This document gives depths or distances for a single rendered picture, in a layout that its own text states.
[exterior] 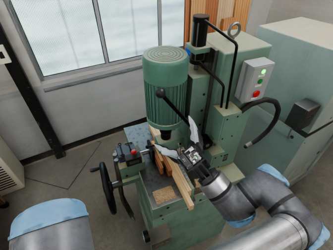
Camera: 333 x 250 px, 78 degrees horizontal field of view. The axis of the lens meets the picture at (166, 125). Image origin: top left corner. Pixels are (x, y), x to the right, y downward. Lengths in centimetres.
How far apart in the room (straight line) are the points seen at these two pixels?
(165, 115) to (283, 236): 54
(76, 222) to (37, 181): 215
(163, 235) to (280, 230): 80
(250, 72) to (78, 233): 71
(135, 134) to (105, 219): 97
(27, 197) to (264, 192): 216
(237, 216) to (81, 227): 46
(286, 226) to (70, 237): 46
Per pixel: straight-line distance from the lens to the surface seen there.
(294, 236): 60
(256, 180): 68
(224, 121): 85
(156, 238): 126
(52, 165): 259
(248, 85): 85
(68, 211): 39
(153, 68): 74
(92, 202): 216
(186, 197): 99
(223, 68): 81
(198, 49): 81
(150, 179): 109
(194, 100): 87
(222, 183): 66
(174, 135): 106
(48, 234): 37
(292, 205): 67
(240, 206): 68
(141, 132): 133
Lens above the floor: 181
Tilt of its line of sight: 41 degrees down
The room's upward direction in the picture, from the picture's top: straight up
